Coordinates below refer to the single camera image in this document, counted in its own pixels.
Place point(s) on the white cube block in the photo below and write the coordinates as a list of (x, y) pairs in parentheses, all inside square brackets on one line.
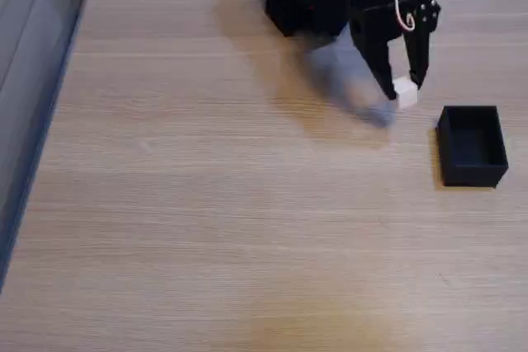
[(406, 94)]

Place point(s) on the black open box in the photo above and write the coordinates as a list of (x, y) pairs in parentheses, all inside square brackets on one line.
[(472, 150)]

